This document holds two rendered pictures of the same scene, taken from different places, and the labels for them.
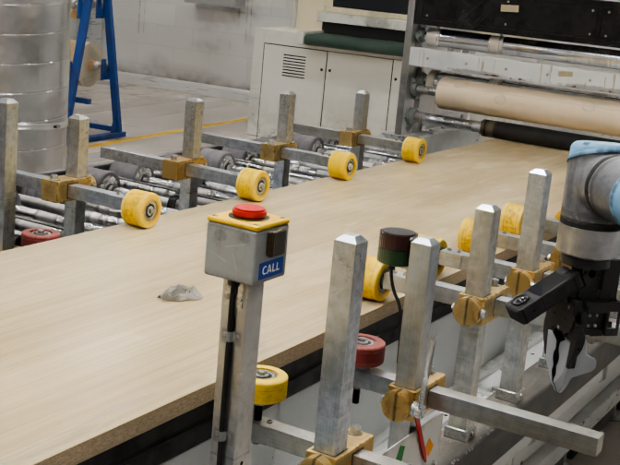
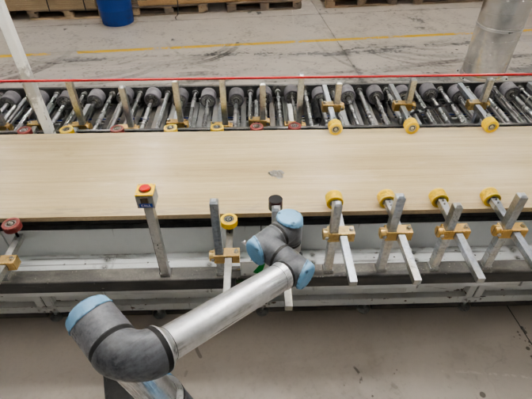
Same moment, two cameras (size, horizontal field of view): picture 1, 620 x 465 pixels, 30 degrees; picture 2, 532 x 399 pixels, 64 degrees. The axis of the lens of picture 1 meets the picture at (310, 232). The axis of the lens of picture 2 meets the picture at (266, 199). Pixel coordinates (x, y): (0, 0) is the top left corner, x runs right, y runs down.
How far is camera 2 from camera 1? 1.80 m
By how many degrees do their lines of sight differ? 58
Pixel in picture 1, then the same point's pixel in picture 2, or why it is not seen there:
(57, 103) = (514, 21)
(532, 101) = not seen: outside the picture
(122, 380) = (198, 199)
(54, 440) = not seen: hidden behind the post
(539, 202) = (394, 207)
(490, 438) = (340, 277)
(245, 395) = (153, 230)
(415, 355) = not seen: hidden behind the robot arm
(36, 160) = (494, 47)
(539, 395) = (397, 275)
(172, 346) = (233, 194)
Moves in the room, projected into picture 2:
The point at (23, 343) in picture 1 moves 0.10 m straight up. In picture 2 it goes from (204, 173) to (203, 157)
